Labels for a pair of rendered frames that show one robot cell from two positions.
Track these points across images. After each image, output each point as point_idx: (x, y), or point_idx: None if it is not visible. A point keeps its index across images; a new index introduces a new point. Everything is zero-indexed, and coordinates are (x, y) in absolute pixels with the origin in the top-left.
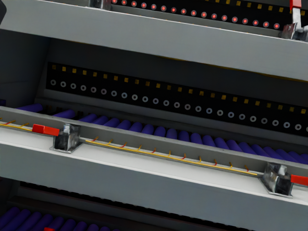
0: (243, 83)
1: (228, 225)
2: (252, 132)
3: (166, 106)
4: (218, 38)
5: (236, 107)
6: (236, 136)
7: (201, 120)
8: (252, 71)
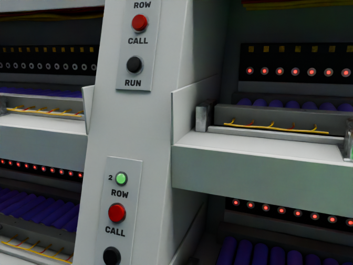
0: (83, 33)
1: (55, 172)
2: (75, 81)
3: (9, 68)
4: None
5: (59, 57)
6: (53, 86)
7: (34, 77)
8: (57, 17)
